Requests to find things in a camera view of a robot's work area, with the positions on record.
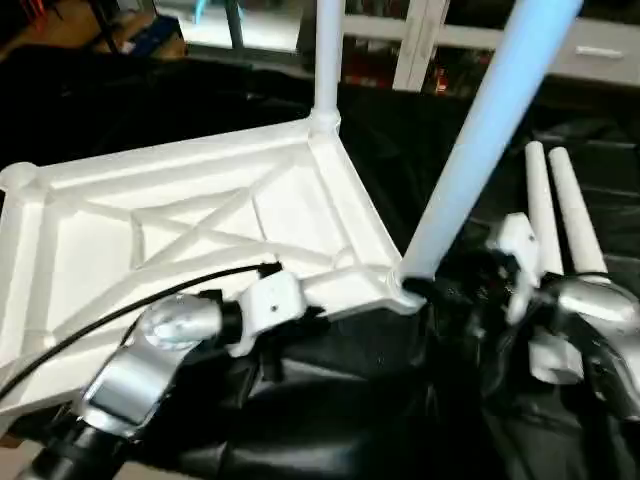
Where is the white plastic table leg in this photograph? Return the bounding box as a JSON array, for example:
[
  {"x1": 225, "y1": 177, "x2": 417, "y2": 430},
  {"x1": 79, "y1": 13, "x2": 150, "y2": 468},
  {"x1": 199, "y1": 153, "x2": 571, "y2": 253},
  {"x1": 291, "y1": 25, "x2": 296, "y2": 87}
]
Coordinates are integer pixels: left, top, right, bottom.
[
  {"x1": 398, "y1": 0, "x2": 584, "y2": 296},
  {"x1": 523, "y1": 140, "x2": 586, "y2": 386},
  {"x1": 308, "y1": 0, "x2": 347, "y2": 133},
  {"x1": 547, "y1": 147, "x2": 609, "y2": 276}
]

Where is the white plastic table top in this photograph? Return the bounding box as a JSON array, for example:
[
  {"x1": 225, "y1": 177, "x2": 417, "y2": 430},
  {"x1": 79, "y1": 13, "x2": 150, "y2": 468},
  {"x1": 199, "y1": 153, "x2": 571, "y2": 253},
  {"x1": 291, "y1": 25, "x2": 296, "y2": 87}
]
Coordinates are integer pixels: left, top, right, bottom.
[{"x1": 0, "y1": 110, "x2": 429, "y2": 416}]

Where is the black mat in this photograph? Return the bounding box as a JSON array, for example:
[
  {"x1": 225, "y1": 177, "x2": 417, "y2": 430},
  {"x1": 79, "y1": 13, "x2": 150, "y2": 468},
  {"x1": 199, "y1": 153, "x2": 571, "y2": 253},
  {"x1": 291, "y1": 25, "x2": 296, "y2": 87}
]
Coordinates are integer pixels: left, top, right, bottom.
[{"x1": 0, "y1": 45, "x2": 640, "y2": 480}]

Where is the white glass door cabinet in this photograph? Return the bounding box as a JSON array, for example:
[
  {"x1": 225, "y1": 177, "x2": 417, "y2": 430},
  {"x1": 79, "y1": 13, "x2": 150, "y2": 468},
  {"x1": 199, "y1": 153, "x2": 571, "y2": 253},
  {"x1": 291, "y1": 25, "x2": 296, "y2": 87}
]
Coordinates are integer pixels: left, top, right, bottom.
[{"x1": 295, "y1": 0, "x2": 521, "y2": 93}]

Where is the white drawer unit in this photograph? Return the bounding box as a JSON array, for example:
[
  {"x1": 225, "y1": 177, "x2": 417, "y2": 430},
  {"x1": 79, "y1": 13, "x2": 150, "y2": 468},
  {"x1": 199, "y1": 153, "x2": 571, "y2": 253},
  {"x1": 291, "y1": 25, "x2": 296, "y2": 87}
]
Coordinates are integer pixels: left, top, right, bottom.
[{"x1": 545, "y1": 20, "x2": 640, "y2": 89}]

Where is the blue box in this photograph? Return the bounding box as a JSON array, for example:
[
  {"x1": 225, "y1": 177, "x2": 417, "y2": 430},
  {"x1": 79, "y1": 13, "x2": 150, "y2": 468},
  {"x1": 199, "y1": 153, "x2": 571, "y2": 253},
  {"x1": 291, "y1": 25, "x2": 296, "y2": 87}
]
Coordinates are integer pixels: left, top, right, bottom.
[{"x1": 118, "y1": 12, "x2": 187, "y2": 57}]

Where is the small brown cardboard box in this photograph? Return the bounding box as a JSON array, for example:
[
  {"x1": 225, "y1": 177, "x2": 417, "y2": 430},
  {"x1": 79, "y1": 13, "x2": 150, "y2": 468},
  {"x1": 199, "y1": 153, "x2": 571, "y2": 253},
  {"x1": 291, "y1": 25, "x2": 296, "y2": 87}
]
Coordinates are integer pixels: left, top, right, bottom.
[{"x1": 0, "y1": 0, "x2": 121, "y2": 53}]

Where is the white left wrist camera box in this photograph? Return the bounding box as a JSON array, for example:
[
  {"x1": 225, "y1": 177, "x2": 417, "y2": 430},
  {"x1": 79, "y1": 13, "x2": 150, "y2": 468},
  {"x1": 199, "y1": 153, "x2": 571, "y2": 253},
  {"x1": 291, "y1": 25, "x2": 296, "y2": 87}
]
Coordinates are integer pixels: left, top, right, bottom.
[{"x1": 228, "y1": 270, "x2": 306, "y2": 359}]

